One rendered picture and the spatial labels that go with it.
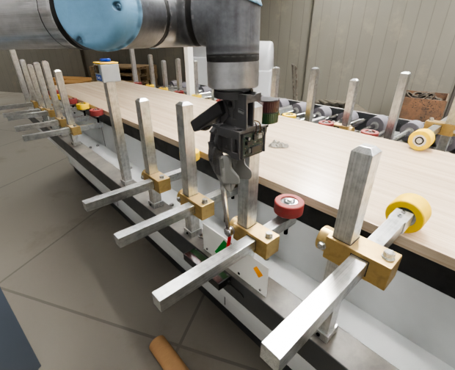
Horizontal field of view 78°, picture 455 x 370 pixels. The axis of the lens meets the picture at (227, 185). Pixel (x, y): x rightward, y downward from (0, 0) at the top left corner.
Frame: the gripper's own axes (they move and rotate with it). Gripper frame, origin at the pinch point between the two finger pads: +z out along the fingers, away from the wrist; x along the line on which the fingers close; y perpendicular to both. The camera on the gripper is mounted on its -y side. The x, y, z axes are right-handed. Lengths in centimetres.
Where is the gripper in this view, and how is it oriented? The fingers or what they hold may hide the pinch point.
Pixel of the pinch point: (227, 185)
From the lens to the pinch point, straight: 60.5
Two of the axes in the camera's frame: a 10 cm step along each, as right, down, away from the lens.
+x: 7.4, -3.1, 5.9
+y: 6.7, 3.2, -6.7
